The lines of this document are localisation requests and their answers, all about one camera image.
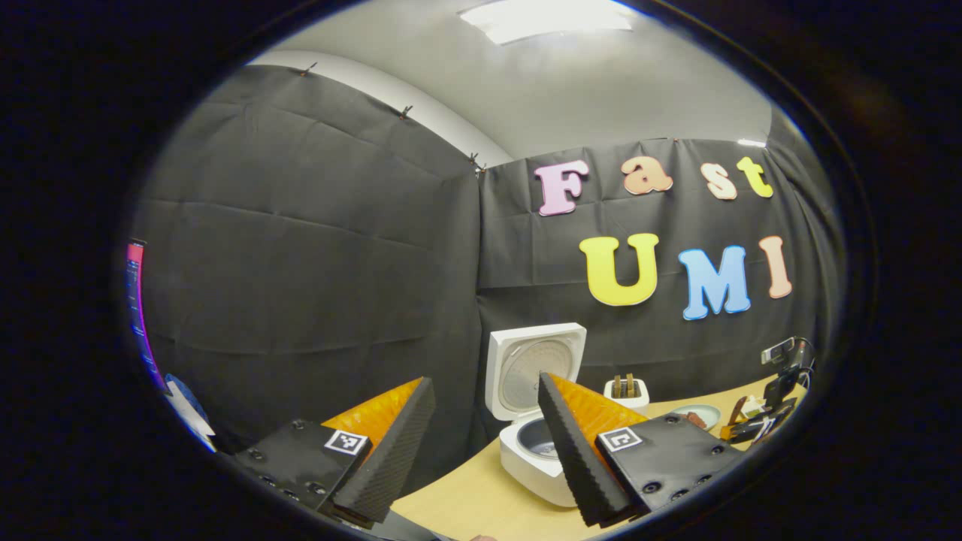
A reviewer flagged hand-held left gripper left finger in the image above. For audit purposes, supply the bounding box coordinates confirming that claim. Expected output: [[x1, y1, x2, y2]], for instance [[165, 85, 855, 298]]
[[233, 376, 437, 524]]

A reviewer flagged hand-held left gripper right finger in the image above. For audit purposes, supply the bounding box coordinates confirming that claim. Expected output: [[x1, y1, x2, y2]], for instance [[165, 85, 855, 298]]
[[537, 370, 745, 527]]

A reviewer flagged white rice cooker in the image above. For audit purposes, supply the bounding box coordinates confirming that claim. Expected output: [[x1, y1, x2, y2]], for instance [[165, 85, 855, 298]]
[[485, 323, 588, 508]]

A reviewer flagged pale green plate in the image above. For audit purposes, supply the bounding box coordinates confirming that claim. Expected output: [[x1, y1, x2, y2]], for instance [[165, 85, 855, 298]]
[[671, 404, 722, 431]]

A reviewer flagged white toaster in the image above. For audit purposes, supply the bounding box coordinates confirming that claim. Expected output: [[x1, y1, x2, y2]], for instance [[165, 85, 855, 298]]
[[604, 378, 651, 410]]

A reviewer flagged black backdrop cloth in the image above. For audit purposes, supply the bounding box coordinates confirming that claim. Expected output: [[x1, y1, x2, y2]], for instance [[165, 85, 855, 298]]
[[132, 64, 839, 497]]

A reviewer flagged computer monitor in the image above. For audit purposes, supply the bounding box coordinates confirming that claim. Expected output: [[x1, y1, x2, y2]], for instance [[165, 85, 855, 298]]
[[126, 239, 170, 391]]

